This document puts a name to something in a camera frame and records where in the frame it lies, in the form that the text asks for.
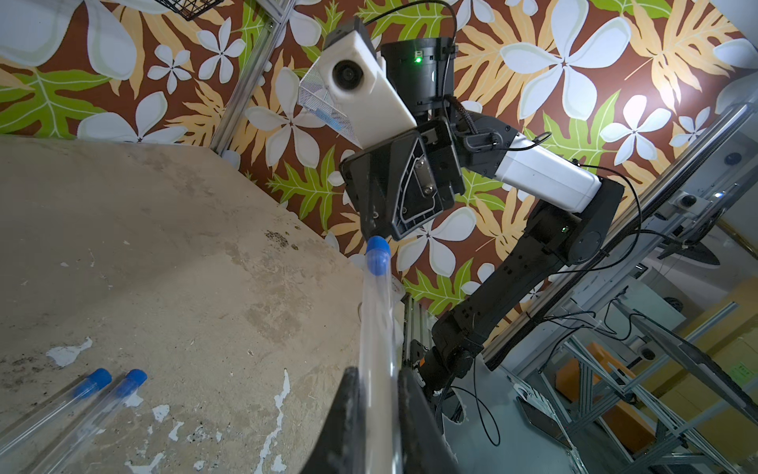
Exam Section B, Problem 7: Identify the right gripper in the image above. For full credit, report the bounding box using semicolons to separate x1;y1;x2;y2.
340;118;465;240

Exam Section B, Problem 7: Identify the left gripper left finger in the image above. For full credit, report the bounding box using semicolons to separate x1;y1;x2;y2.
301;367;364;474

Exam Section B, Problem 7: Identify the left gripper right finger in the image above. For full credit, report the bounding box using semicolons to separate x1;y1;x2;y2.
398;369;459;474

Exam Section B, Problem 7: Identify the blue stopper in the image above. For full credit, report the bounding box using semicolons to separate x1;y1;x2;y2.
73;369;113;399
365;236;391;277
116;369;148;399

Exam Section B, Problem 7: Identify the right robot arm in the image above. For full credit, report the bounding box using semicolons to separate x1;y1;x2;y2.
323;30;623;393

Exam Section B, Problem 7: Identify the white mesh basket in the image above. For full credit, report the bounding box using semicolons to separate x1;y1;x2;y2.
298;81;359;146

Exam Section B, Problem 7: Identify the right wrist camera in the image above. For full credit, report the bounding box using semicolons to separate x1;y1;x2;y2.
314;17;417;149

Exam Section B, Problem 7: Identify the black wire basket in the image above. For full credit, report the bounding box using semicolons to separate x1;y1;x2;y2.
157;0;224;21

